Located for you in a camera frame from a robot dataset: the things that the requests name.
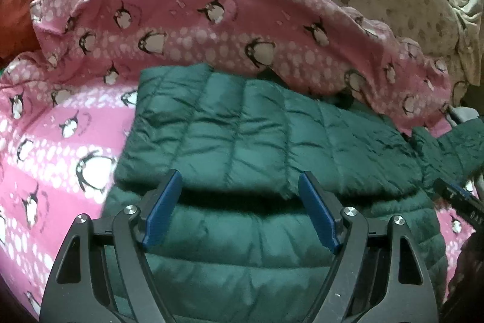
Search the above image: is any grey cloth on bed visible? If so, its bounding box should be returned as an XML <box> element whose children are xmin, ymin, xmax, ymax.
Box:
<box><xmin>446</xmin><ymin>107</ymin><xmax>480</xmax><ymax>127</ymax></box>

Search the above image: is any pink penguin fleece blanket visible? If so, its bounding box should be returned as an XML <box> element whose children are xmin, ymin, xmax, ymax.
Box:
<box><xmin>1</xmin><ymin>0</ymin><xmax>454</xmax><ymax>316</ymax></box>

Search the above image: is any dark green puffer jacket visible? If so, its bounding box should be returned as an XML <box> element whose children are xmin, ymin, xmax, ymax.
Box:
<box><xmin>103</xmin><ymin>64</ymin><xmax>483</xmax><ymax>322</ymax></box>

